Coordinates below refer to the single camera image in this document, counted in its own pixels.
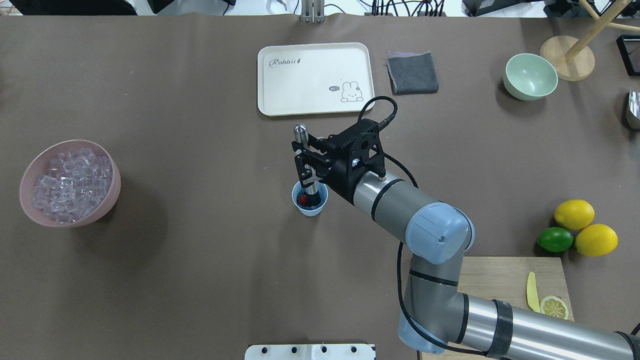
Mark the light blue cup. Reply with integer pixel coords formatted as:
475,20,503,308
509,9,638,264
291,181,329,217

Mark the steel ice scoop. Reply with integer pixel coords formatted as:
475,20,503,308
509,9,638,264
624,89,640,132

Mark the yellow plastic knife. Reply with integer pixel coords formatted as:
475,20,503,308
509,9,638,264
525,271,541,313

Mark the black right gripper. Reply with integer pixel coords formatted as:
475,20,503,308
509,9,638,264
292,119,386,204

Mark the grey folded cloth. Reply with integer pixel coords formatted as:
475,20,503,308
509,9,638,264
386,51,440,95

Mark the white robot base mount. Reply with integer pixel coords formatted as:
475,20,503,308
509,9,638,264
244,343,377,360

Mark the upper yellow lemon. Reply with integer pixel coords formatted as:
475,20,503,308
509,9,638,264
553,199,595,231

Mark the clear ice cubes pile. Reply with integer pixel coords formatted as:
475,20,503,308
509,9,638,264
30,146,115,225

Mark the bamboo cutting board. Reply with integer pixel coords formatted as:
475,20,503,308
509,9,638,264
419,256,576,360

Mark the wooden cup stand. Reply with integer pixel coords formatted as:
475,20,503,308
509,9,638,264
540,0,640,82

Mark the upper lemon slice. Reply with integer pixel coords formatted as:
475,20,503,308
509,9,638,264
539,295,569,321

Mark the green lime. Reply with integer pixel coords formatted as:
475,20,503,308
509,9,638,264
536,227,575,253

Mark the yellow lemon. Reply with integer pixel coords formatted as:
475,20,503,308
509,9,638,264
573,223,619,257
553,199,595,231

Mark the lower yellow lemon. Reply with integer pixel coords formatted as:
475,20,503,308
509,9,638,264
573,223,619,257

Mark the pink bowl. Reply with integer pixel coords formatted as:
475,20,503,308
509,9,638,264
18,139,122,228

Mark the steel muddler black tip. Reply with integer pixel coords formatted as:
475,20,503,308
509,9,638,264
294,123,321,207

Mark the cream rabbit tray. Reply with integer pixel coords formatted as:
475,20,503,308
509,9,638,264
257,42,375,117

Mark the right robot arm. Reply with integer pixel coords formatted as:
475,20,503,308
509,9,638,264
292,119,639,360

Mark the light green bowl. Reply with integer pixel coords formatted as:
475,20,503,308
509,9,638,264
502,53,559,101

